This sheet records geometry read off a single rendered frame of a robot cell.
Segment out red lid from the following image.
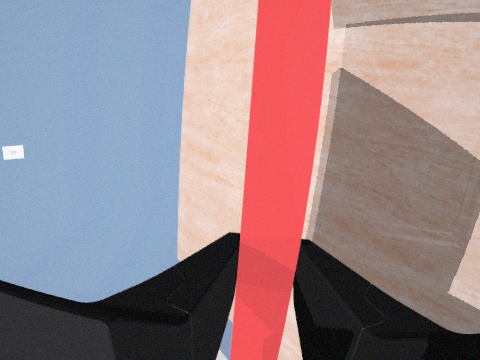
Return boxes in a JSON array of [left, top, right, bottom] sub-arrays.
[[231, 0, 331, 360]]

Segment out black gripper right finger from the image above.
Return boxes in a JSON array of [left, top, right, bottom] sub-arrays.
[[292, 239, 480, 360]]

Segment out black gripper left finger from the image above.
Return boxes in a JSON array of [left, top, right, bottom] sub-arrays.
[[0, 232, 240, 360]]

